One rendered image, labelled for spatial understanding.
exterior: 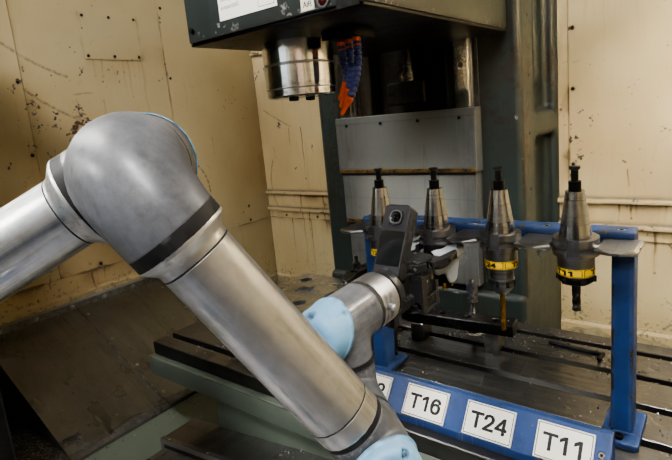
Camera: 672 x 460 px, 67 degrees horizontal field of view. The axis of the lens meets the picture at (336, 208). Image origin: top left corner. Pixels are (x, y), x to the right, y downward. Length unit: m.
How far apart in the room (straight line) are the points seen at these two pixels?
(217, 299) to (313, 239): 1.92
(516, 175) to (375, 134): 0.44
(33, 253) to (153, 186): 0.21
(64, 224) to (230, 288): 0.21
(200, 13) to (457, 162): 0.78
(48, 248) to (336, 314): 0.33
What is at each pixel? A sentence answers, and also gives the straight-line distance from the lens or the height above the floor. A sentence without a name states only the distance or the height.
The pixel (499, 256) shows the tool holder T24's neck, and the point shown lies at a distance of 0.83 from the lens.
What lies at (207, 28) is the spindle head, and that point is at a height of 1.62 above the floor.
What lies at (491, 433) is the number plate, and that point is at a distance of 0.89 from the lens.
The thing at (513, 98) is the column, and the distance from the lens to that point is 1.45.
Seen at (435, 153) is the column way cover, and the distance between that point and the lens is 1.50.
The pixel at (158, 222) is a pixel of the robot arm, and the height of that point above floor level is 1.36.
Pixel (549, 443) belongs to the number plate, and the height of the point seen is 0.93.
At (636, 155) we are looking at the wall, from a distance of 1.76.
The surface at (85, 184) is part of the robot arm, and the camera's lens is 0.48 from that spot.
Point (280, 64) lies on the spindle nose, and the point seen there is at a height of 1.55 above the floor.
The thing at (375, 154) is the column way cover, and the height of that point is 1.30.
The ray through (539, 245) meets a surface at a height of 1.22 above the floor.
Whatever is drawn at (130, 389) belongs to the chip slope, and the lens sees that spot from 1.73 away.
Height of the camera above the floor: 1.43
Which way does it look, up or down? 10 degrees down
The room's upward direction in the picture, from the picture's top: 5 degrees counter-clockwise
